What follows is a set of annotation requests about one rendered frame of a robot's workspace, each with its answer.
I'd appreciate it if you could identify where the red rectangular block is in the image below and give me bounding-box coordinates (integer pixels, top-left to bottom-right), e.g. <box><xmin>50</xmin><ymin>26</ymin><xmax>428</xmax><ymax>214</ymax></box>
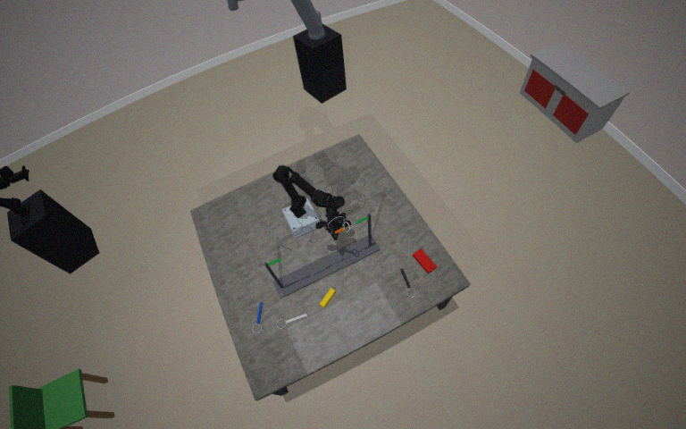
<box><xmin>413</xmin><ymin>248</ymin><xmax>437</xmax><ymax>274</ymax></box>

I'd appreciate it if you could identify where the yellow rectangular block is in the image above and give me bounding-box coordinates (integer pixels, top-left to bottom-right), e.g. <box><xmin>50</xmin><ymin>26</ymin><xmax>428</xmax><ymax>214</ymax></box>
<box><xmin>320</xmin><ymin>288</ymin><xmax>336</xmax><ymax>308</ymax></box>

